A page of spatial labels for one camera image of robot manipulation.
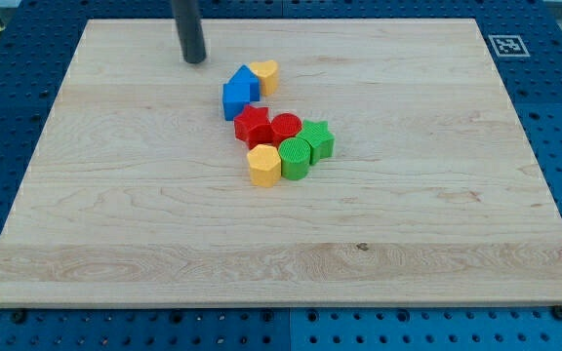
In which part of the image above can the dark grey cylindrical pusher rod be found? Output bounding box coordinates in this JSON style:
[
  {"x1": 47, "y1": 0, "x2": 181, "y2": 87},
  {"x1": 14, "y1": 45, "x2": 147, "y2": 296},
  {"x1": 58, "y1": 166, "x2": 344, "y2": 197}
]
[{"x1": 171, "y1": 0, "x2": 207, "y2": 64}]

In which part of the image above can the yellow heart block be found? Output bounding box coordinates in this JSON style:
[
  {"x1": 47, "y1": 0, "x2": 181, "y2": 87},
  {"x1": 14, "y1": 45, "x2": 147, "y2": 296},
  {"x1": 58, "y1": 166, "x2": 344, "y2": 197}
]
[{"x1": 249, "y1": 59, "x2": 279, "y2": 97}]

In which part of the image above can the blue arrow-shaped block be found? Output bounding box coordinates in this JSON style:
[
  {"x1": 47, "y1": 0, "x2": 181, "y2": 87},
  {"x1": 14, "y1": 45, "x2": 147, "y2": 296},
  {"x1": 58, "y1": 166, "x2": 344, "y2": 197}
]
[{"x1": 221, "y1": 65, "x2": 261, "y2": 121}]

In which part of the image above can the red star block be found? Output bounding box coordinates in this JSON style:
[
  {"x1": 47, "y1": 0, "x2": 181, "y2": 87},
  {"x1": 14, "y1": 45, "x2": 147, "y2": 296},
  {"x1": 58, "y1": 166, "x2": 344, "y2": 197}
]
[{"x1": 233, "y1": 104, "x2": 272, "y2": 149}]

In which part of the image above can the red cylinder block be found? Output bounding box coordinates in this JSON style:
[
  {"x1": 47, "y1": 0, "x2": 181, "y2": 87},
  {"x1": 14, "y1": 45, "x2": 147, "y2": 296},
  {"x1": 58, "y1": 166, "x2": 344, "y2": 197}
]
[{"x1": 270, "y1": 112, "x2": 302, "y2": 147}]

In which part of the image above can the yellow hexagon block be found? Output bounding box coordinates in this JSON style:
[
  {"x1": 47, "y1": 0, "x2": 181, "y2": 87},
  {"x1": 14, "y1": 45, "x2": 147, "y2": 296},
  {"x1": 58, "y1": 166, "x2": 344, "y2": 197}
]
[{"x1": 247, "y1": 144, "x2": 281, "y2": 187}]

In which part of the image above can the green cylinder block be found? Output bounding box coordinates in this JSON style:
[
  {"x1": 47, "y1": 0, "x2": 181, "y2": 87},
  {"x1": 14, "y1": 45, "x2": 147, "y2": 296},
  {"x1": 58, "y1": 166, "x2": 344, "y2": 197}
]
[{"x1": 278, "y1": 137, "x2": 311, "y2": 180}]

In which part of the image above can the green star block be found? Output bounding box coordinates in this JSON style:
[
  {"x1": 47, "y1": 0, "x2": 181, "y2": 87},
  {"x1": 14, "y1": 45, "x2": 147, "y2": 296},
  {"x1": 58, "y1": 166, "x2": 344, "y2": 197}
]
[{"x1": 297, "y1": 120, "x2": 335, "y2": 165}]

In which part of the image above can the light wooden board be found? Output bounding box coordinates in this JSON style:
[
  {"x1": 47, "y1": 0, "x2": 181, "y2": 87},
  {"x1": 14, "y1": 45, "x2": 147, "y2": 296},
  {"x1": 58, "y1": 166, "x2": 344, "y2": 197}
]
[{"x1": 0, "y1": 19, "x2": 562, "y2": 308}]

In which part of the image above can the white fiducial marker tag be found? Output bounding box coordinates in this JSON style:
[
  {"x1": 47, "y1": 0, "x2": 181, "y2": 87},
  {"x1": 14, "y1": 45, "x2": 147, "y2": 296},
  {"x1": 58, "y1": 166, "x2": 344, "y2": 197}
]
[{"x1": 489, "y1": 34, "x2": 530, "y2": 58}]

